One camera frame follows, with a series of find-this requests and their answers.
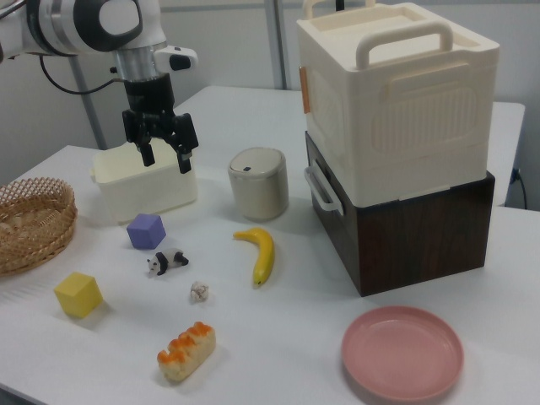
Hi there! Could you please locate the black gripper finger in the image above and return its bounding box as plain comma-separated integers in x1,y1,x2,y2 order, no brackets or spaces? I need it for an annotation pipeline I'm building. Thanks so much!
121,110,156,168
164,112,200,176

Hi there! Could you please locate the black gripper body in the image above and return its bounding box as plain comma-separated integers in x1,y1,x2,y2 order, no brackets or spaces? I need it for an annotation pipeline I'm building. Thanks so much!
124,73,177,139

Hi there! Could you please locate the bread with orange topping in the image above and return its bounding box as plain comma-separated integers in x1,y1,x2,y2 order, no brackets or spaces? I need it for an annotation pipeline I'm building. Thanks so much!
156,321,218,384

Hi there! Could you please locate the woven wicker basket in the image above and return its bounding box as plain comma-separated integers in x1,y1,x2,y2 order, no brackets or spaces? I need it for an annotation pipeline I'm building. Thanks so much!
0,177,79,278

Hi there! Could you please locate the cream open plastic bin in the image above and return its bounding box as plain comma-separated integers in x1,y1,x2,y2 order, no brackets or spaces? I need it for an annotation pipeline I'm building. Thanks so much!
90,141,199,224

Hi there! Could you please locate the purple cube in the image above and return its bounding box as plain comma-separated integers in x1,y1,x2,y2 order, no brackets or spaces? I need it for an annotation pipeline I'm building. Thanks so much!
126,213,166,251

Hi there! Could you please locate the beige lidded trash can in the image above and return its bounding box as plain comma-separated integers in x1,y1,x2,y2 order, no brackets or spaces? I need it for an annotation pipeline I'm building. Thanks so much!
228,147,290,223

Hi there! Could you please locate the panda toy figure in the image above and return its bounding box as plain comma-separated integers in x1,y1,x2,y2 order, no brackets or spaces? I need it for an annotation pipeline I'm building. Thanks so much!
146,247,190,278

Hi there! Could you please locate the copper latch on storage box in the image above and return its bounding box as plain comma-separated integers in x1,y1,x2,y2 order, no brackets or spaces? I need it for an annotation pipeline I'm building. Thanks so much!
298,66,311,115

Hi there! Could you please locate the yellow banana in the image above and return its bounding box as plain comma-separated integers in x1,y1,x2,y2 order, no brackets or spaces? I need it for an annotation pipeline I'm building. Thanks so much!
233,226,276,289

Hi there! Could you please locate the crumpled white paper ball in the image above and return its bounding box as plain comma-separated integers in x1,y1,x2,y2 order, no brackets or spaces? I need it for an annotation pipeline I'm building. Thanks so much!
189,281,211,304

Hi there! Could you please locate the yellow cube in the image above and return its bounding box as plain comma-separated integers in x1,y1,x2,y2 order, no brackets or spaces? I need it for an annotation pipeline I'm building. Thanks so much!
53,272,105,320

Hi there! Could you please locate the dark wooden box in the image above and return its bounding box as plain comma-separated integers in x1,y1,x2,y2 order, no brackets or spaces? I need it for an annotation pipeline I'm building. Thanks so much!
303,130,497,299

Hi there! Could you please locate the pink plate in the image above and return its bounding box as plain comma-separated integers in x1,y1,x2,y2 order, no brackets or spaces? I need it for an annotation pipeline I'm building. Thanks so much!
340,306,465,402

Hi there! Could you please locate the grey metal frame post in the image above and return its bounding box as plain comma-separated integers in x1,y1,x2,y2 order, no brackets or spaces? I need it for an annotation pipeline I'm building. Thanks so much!
263,0,293,90
71,53,106,151

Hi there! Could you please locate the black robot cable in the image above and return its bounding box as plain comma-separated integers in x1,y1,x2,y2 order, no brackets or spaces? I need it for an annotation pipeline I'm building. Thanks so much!
39,53,119,95

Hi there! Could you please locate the white handle of wooden box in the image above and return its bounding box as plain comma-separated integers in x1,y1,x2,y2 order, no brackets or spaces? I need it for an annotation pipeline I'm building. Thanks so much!
304,165,343,214

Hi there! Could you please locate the cream storage box with handles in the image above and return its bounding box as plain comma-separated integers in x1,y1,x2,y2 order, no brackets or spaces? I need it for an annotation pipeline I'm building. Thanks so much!
294,0,501,208

